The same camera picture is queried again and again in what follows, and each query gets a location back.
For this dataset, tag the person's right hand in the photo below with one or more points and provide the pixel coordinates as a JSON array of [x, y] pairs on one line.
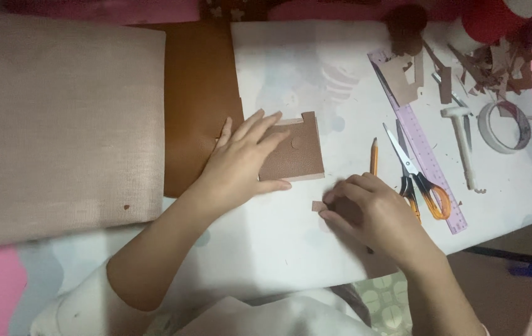
[[373, 210]]

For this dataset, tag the person's left hand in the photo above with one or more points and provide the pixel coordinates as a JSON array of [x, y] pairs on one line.
[[238, 168]]

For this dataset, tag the person's right fingers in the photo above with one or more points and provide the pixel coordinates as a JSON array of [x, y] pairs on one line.
[[340, 200]]

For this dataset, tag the small brown leather scrap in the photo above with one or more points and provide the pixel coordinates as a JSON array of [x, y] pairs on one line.
[[318, 206]]

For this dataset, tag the orange pencil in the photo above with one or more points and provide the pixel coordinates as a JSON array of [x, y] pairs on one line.
[[374, 156]]

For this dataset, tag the white printed cloth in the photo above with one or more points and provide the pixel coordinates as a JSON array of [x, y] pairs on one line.
[[387, 140]]

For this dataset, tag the purple transparent ruler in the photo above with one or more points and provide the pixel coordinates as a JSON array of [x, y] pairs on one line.
[[417, 140]]

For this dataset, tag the white hole punch tool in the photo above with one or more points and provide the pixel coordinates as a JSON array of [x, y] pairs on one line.
[[463, 140]]

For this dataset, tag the brown leather cutout piece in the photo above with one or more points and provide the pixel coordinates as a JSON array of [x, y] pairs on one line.
[[403, 77]]

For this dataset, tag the narrow brown leather strip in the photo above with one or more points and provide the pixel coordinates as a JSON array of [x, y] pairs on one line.
[[445, 85]]

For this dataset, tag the brown leather sheet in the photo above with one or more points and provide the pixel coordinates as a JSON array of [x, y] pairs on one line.
[[198, 107]]

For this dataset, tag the roll of clear tape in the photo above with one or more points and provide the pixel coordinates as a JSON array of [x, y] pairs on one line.
[[504, 127]]

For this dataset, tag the person's white shirt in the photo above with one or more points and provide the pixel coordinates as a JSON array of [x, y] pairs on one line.
[[200, 312]]

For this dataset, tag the brown pompom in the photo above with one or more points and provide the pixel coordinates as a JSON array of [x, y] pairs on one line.
[[405, 29]]

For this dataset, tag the pile of brown leather scraps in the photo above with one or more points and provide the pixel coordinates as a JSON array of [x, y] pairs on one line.
[[494, 65]]

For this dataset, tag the red plush toy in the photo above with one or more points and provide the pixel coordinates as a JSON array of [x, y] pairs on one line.
[[485, 18]]

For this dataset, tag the beige knitted cushion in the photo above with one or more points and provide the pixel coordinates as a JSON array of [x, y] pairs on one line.
[[60, 130]]

